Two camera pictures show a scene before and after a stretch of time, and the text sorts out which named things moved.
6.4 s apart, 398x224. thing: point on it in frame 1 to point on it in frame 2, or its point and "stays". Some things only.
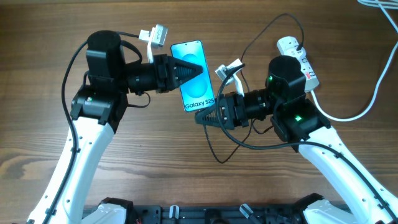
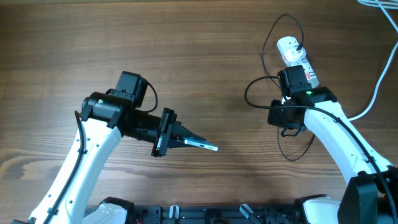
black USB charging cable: x=297 y=48 to x=280 y=146
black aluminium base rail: x=217 y=214 stays
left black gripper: x=164 y=69 to x=165 y=138
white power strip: x=287 y=46 stays
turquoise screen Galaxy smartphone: x=196 y=94 to x=201 y=143
